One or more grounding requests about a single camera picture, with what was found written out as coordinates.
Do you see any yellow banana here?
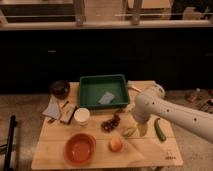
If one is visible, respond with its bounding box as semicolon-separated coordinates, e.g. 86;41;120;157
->
122;125;137;137

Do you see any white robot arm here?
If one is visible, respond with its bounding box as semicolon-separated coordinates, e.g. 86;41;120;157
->
132;84;213;143

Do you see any red bowl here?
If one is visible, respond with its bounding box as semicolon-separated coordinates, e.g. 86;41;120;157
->
63;133;96;167

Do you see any dark brown bowl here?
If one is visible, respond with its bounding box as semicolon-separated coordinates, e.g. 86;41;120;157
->
49;80;70;99

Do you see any green cucumber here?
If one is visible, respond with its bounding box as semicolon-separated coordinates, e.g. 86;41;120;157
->
154;118;166;142

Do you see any orange fruit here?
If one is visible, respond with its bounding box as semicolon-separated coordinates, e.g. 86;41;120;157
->
109;138;123;152

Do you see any dark grape bunch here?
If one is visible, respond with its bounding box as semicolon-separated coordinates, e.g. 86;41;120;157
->
101;114;120;132

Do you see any white cup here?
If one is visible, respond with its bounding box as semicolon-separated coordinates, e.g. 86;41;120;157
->
74;108;90;125

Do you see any green plastic tray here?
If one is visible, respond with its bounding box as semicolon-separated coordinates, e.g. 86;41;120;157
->
78;74;130;109

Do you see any brown wooden block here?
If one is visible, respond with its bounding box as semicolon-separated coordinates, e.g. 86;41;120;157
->
60;103;76;124

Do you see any grey folded cloth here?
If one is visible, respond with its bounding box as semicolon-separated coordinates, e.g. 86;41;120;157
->
43;97;61;120

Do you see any black stand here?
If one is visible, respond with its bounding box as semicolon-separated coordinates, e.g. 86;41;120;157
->
3;115;17;171

